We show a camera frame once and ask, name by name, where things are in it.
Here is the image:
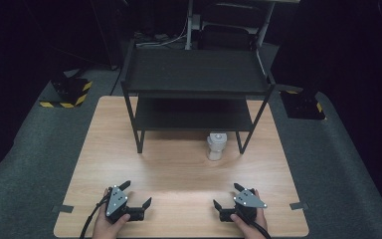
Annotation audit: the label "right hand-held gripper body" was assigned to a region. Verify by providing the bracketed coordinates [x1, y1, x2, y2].
[218, 188, 269, 223]

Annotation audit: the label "person's left hand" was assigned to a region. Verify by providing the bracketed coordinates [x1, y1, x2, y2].
[92, 187, 131, 239]

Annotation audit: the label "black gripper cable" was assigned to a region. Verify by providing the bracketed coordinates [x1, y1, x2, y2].
[237, 212, 273, 239]
[79, 194, 112, 239]

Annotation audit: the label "grey tape strip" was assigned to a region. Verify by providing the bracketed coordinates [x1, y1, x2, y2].
[51, 204, 75, 214]
[289, 201, 309, 211]

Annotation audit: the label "black two-tier metal shelf rack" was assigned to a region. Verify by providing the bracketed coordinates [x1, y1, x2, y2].
[120, 39, 278, 155]

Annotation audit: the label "white cables on floor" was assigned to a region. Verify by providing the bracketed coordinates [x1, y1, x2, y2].
[134, 19, 189, 48]

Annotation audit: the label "person's right hand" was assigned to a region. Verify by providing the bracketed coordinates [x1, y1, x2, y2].
[230, 188, 269, 239]

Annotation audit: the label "white metal desk frame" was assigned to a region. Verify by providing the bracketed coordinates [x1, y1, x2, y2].
[184, 0, 301, 52]

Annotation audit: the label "black chair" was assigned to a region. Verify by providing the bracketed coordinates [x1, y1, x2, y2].
[196, 1, 264, 52]

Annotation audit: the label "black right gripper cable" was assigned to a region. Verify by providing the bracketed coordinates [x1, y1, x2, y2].
[237, 212, 273, 239]

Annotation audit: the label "small white plastic bottle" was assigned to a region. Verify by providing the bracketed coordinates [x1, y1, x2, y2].
[206, 131, 229, 162]

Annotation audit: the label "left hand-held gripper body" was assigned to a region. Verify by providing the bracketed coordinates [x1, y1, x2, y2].
[103, 184, 146, 224]

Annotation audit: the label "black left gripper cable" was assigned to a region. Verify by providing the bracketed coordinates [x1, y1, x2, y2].
[79, 194, 112, 239]

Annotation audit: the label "black stand base yellow stripes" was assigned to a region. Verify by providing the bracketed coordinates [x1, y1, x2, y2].
[39, 76, 94, 110]
[279, 85, 328, 121]

